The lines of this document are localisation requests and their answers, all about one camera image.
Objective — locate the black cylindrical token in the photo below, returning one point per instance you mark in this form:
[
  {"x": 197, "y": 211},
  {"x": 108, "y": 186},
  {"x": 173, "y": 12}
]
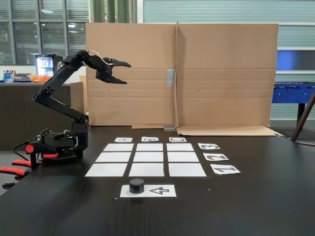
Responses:
[{"x": 136, "y": 186}]

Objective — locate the white paper grid square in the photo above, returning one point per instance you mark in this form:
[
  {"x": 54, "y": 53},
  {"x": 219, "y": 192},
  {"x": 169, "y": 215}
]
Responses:
[
  {"x": 113, "y": 157},
  {"x": 149, "y": 147},
  {"x": 148, "y": 157},
  {"x": 105, "y": 170},
  {"x": 180, "y": 147},
  {"x": 183, "y": 157},
  {"x": 146, "y": 170},
  {"x": 118, "y": 147},
  {"x": 187, "y": 170}
]

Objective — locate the large brown cardboard panel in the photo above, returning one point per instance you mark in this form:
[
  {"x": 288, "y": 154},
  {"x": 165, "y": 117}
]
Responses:
[
  {"x": 137, "y": 44},
  {"x": 221, "y": 49}
]

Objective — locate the small brown cardboard sheet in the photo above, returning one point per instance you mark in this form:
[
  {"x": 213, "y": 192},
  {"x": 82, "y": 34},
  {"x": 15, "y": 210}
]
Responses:
[{"x": 76, "y": 96}]

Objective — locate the black mini fridge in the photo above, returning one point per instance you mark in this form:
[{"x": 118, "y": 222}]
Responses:
[{"x": 59, "y": 66}]

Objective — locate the grey tape strip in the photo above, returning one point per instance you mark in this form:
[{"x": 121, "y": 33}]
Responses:
[{"x": 170, "y": 78}]

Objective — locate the paper label letter A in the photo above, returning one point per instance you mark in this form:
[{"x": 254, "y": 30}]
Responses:
[{"x": 123, "y": 139}]

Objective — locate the orange snack bag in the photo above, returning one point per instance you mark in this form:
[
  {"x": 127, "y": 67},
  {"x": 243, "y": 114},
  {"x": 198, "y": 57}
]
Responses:
[{"x": 40, "y": 78}]

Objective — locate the paper label letter B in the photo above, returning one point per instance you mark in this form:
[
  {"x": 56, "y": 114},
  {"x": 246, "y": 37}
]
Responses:
[{"x": 150, "y": 139}]

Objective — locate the grey tape block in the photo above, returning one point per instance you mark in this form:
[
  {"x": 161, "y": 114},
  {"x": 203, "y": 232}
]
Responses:
[{"x": 169, "y": 128}]

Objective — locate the green controller board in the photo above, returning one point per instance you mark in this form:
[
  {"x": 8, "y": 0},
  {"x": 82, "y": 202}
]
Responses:
[{"x": 43, "y": 135}]

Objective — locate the paper label letter C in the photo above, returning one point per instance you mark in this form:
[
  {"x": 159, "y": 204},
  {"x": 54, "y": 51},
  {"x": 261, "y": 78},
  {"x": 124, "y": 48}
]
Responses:
[{"x": 177, "y": 139}]

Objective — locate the blue container with bottles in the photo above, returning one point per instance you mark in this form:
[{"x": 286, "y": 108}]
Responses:
[{"x": 8, "y": 77}]

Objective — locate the dark brown counter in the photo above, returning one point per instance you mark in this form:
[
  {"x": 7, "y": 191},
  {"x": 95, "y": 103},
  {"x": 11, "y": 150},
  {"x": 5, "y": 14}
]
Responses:
[{"x": 14, "y": 110}]

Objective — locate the black clamp with red knob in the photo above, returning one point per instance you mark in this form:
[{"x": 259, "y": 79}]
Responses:
[{"x": 33, "y": 148}]

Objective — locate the paper label number 3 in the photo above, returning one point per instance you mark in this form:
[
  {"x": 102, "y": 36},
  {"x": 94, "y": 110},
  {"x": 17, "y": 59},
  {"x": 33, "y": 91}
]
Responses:
[{"x": 209, "y": 146}]

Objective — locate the white arrow paper sheet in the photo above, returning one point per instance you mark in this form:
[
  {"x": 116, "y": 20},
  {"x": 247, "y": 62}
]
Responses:
[{"x": 148, "y": 194}]

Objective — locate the paper label number 2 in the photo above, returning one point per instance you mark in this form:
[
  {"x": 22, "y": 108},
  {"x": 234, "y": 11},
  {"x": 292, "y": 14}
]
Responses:
[{"x": 216, "y": 157}]

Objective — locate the paper label number 1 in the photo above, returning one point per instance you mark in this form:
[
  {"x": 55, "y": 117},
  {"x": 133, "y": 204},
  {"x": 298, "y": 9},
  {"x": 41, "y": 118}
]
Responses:
[{"x": 225, "y": 169}]

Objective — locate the blue foosball table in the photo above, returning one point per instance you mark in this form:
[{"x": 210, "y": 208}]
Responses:
[{"x": 290, "y": 93}]

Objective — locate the brown wooden easel leg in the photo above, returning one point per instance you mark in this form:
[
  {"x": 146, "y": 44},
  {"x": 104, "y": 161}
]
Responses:
[{"x": 304, "y": 118}]

